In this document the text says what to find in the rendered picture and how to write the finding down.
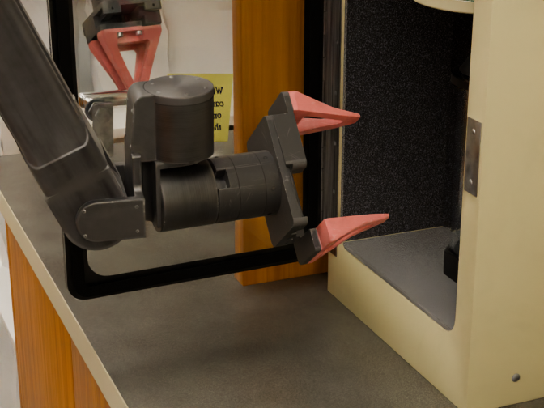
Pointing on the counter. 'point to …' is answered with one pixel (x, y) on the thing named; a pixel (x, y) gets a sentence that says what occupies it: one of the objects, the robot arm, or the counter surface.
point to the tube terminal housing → (480, 232)
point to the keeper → (472, 156)
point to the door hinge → (333, 19)
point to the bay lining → (400, 112)
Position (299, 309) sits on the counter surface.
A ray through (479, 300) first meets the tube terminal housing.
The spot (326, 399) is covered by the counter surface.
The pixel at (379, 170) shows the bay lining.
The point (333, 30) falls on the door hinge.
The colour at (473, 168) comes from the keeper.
